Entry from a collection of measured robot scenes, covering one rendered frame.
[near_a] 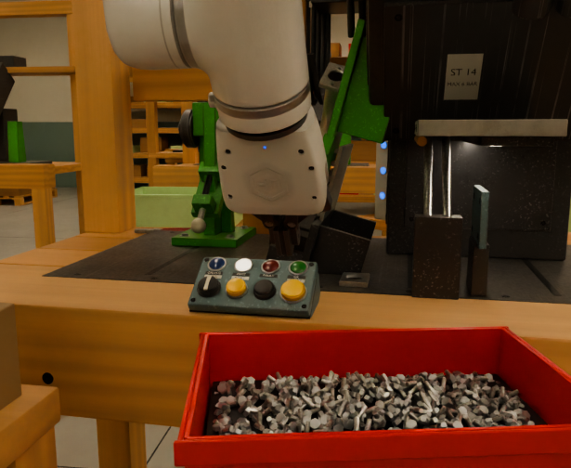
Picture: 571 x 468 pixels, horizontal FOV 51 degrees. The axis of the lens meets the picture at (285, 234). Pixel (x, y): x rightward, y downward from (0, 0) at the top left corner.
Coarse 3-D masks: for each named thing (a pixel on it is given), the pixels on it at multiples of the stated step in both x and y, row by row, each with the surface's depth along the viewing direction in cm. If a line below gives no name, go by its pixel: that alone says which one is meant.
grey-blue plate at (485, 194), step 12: (480, 192) 77; (480, 204) 77; (480, 216) 76; (480, 228) 77; (480, 240) 77; (468, 252) 84; (480, 252) 78; (468, 264) 83; (480, 264) 78; (468, 276) 83; (480, 276) 78; (468, 288) 82; (480, 288) 79
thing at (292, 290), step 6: (288, 282) 70; (294, 282) 70; (300, 282) 70; (282, 288) 70; (288, 288) 70; (294, 288) 70; (300, 288) 70; (282, 294) 70; (288, 294) 69; (294, 294) 69; (300, 294) 69; (288, 300) 70; (294, 300) 69
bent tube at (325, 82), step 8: (328, 64) 96; (336, 64) 96; (328, 72) 95; (336, 72) 96; (320, 80) 94; (328, 80) 94; (336, 80) 97; (328, 88) 93; (336, 88) 93; (328, 96) 96; (336, 96) 96; (328, 104) 98; (328, 112) 99; (328, 120) 100; (320, 128) 102
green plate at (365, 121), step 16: (352, 48) 84; (352, 64) 85; (352, 80) 86; (352, 96) 87; (368, 96) 86; (336, 112) 86; (352, 112) 87; (368, 112) 87; (336, 128) 87; (352, 128) 88; (368, 128) 87; (384, 128) 87; (336, 144) 94
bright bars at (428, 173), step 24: (432, 144) 86; (432, 168) 83; (432, 192) 80; (432, 216) 76; (456, 216) 76; (432, 240) 77; (456, 240) 76; (432, 264) 77; (456, 264) 77; (432, 288) 78; (456, 288) 77
